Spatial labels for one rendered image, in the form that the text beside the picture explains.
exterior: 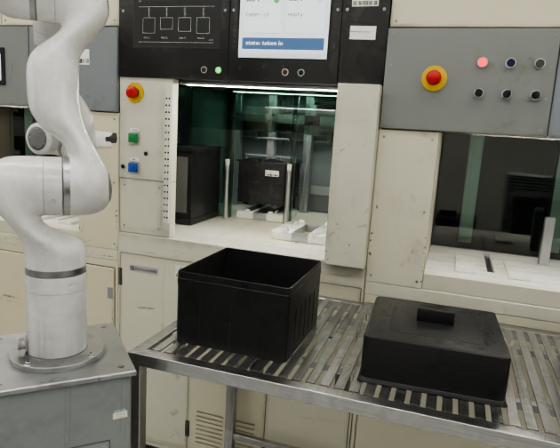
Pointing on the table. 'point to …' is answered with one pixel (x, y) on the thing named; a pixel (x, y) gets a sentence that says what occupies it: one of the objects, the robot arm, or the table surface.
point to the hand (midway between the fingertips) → (110, 138)
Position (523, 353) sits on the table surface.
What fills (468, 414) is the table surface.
